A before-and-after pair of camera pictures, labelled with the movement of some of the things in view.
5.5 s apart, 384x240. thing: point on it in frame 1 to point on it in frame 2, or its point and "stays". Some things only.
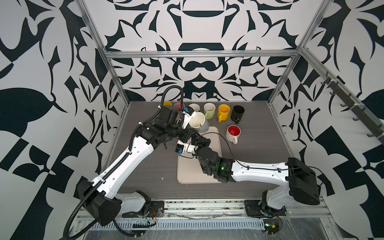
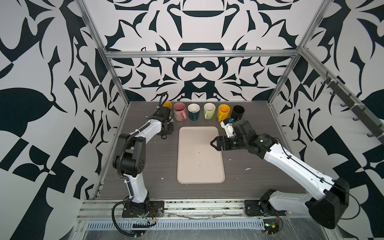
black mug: (237, 113) stays
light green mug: (209, 109) stays
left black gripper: (187, 133) to (171, 124)
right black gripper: (201, 142) to (220, 139)
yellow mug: (223, 112) stays
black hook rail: (361, 113) stays
